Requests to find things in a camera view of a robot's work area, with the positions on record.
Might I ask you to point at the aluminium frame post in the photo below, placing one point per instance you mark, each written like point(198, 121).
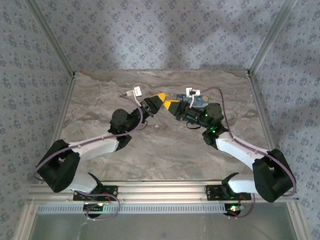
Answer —
point(272, 37)
point(50, 37)

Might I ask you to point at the starry night painted box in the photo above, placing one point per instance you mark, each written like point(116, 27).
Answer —
point(200, 100)

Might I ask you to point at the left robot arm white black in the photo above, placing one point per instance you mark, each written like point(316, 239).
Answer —
point(95, 147)

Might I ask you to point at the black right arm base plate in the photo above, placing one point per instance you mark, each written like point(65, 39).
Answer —
point(212, 193)

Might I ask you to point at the aluminium table side rail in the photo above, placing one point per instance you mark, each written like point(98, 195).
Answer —
point(260, 110)
point(66, 110)

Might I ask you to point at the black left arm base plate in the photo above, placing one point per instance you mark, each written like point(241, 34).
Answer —
point(111, 190)

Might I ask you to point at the aluminium cross rail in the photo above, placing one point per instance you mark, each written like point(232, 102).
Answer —
point(160, 191)

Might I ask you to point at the left controller board green light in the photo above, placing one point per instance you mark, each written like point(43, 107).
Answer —
point(93, 208)

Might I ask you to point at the controller board green light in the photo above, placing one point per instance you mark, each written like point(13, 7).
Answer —
point(233, 209)
point(93, 208)

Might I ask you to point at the right controller board green light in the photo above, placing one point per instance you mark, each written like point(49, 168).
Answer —
point(233, 209)

